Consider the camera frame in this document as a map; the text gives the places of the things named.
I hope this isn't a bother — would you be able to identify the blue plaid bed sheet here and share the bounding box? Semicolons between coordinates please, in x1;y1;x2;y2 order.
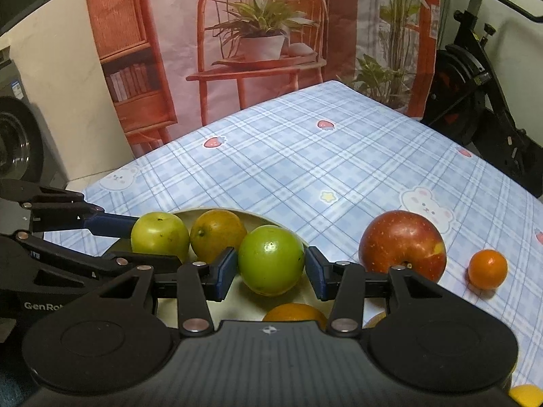
84;82;542;385

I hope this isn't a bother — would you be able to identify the printed chair plant backdrop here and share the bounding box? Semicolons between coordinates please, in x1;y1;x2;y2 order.
87;0;441;151

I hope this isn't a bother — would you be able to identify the green apple with dimple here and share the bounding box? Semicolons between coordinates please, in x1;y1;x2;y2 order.
131;211;190;263

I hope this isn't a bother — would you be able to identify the orange tangerine in plate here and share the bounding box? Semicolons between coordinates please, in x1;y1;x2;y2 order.
262;303;327;330

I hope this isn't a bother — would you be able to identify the washing machine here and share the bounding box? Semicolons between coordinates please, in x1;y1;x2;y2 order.
1;46;67;188

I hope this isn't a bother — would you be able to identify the yellow lemon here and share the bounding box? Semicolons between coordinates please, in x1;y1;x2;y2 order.
509;384;543;407

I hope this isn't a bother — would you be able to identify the orange greenish citrus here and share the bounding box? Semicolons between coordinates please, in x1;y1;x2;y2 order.
190;209;248;264

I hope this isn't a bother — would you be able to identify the shiny green apple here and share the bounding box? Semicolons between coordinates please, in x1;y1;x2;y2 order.
238;225;305;297

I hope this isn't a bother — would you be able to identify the large red apple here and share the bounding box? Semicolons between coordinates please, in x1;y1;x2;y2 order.
358;210;446;282

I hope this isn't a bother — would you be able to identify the black exercise bike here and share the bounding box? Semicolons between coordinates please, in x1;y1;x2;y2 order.
422;0;542;197

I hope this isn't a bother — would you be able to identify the small orange tangerine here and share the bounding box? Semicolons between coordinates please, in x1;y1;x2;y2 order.
468;249;508;290

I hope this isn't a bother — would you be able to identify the beige round plate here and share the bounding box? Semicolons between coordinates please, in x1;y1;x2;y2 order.
106;208;333;328

